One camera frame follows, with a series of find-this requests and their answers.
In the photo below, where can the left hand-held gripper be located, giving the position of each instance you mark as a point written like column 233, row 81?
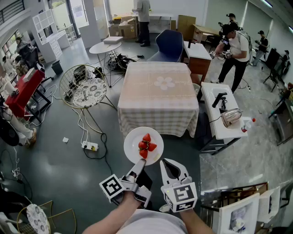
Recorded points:
column 112, row 186

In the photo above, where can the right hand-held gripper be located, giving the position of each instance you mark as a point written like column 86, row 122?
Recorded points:
column 182, row 196

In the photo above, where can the red strawberry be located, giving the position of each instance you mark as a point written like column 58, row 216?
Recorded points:
column 142, row 145
column 146, row 137
column 152, row 147
column 143, row 153

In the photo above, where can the white round plate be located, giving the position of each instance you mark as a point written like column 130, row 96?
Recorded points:
column 132, row 141

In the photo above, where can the person's right forearm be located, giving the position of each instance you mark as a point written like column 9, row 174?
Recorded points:
column 194, row 222

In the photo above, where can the person's left forearm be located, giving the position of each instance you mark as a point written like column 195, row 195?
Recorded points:
column 110, row 219

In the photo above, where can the table with checked cloth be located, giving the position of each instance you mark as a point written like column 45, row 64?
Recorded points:
column 146, row 96

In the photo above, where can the person's white shirt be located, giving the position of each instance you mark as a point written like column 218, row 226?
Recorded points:
column 151, row 222

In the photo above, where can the white power strip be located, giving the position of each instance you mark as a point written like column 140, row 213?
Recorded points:
column 88, row 145
column 248, row 88

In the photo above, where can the white paper scrap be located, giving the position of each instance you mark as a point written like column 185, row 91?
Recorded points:
column 65, row 140

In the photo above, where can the silver toaster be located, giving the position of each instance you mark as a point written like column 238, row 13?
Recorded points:
column 231, row 116

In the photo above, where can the black faucet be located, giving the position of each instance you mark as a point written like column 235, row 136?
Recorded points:
column 217, row 100
column 190, row 44

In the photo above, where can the black white floral seat cushion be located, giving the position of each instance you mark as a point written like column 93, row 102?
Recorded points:
column 37, row 219
column 96, row 91

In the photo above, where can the clear bottle with red cap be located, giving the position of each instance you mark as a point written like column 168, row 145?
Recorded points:
column 247, row 125

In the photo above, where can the black phone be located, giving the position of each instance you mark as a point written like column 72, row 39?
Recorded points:
column 85, row 96

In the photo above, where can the pile of black equipment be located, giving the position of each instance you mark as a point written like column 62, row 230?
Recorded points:
column 121, row 61

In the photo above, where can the grey chair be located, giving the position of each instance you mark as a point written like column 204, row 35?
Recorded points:
column 289, row 194

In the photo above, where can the wooden cabinet with white top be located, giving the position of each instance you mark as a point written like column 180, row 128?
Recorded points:
column 196, row 52

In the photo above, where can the dark metal desk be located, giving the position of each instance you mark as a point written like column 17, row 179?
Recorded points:
column 283, row 118

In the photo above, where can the round white side table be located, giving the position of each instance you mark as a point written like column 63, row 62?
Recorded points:
column 100, row 48

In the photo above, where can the blue chair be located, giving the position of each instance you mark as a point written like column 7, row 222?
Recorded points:
column 168, row 43

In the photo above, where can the black trash bin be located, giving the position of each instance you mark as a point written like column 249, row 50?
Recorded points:
column 57, row 68

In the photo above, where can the flat white box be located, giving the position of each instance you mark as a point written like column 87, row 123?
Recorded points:
column 113, row 40

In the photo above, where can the large open cardboard box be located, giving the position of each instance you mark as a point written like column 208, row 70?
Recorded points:
column 128, row 30

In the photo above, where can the beige box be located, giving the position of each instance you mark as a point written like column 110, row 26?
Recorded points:
column 28, row 74

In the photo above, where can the flat cardboard sheet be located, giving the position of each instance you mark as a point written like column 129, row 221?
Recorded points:
column 186, row 27

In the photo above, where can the light wooden desk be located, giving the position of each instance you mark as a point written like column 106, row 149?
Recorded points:
column 206, row 29

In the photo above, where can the white shelf cabinet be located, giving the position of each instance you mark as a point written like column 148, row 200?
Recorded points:
column 52, row 45

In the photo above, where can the long white table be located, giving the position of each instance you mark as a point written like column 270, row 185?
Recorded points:
column 160, row 15

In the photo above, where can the glass entrance door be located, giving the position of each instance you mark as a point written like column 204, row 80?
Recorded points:
column 61, row 16

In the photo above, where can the ceiling strip light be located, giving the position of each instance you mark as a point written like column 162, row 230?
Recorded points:
column 266, row 3
column 291, row 30

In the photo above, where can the short black balcony railing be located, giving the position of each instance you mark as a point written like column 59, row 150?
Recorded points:
column 12, row 9

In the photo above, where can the dark wooden frame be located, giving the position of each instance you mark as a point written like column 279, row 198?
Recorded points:
column 242, row 188

